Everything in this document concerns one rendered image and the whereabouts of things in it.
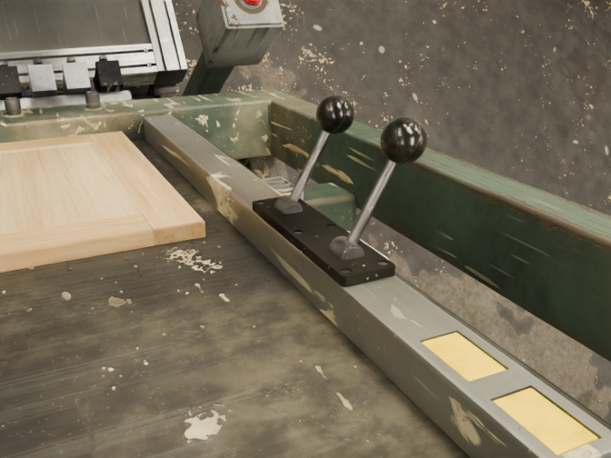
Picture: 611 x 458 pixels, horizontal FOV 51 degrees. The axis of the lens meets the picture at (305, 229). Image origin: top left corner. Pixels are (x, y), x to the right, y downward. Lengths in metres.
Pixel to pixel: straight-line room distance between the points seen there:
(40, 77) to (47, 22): 0.70
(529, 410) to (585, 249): 0.27
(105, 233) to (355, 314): 0.31
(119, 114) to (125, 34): 0.88
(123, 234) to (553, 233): 0.43
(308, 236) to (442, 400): 0.22
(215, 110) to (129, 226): 0.53
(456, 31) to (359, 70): 0.52
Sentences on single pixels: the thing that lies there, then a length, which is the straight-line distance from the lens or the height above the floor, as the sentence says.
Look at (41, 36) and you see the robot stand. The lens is 1.99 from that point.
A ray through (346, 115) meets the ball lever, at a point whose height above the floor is 1.45.
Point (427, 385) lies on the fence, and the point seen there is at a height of 1.61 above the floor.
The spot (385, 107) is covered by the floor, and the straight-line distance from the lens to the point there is 2.46.
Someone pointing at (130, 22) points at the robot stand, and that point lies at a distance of 2.04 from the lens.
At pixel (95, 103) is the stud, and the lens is 1.19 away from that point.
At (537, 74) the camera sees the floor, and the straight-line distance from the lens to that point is 2.97.
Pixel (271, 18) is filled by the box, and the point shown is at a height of 0.93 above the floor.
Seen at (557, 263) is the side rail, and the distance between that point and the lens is 0.66.
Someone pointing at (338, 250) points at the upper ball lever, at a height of 1.50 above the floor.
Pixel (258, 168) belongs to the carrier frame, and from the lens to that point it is 1.30.
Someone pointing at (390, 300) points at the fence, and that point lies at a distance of 0.48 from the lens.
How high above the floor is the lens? 1.97
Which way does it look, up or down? 65 degrees down
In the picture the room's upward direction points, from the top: 60 degrees clockwise
